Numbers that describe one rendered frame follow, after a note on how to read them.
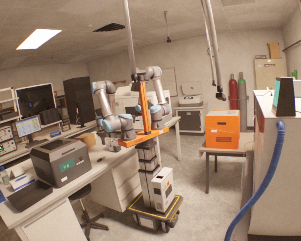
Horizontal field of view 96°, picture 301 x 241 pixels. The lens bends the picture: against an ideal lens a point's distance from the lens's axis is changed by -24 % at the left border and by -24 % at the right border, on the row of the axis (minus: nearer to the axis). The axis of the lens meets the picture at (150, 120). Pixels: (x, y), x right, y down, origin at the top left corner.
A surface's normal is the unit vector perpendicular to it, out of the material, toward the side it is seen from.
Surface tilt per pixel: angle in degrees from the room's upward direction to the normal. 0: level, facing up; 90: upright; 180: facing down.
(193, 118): 90
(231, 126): 90
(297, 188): 90
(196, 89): 105
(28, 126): 86
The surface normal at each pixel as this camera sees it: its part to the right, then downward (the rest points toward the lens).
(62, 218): 0.86, 0.00
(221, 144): -0.49, 0.25
